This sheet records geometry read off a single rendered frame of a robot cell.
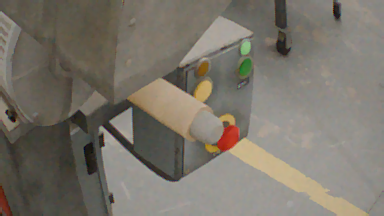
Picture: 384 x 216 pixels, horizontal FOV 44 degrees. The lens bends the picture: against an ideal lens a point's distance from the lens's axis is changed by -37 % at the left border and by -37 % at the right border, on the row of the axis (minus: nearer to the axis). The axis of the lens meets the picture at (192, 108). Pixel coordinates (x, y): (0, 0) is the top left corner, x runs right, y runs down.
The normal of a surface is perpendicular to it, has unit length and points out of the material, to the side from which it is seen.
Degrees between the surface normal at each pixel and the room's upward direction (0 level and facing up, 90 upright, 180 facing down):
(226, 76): 90
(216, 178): 0
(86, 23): 90
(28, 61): 88
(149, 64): 90
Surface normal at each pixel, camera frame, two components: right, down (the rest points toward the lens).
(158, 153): -0.70, 0.40
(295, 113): 0.04, -0.80
